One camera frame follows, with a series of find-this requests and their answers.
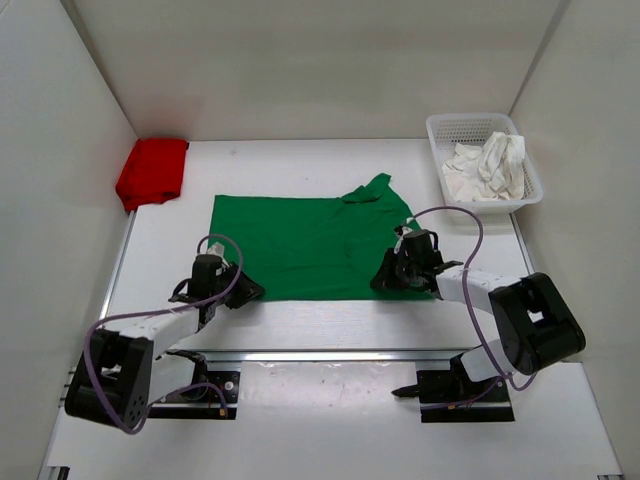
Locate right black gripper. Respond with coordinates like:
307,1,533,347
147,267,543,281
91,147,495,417
372,248,422,292

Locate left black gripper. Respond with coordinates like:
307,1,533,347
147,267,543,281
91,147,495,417
211,260,264,308

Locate green t-shirt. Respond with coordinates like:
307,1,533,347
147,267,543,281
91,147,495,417
210,173,432,302

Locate red t-shirt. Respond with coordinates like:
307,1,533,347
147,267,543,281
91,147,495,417
115,138,189,212

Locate white t-shirt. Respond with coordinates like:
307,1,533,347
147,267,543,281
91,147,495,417
442,132,526,203

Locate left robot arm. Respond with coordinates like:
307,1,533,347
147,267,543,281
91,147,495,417
64,261,265,434

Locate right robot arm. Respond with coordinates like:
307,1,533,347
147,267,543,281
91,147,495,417
370,248,586,400

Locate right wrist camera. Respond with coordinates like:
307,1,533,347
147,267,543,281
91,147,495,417
401,229,441,263

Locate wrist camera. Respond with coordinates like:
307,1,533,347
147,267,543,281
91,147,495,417
189,242,228,298
401,229,441,263

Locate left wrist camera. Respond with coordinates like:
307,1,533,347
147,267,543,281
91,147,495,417
189,242,228,298

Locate aluminium rail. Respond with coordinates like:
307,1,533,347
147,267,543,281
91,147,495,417
204,348,464,371

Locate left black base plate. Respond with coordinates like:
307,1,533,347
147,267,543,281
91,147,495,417
149,363,241,421

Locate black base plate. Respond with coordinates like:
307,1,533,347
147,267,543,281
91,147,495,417
149,363,241,421
391,349,515,424

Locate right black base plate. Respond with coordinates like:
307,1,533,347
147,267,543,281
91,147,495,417
391,349,515,424

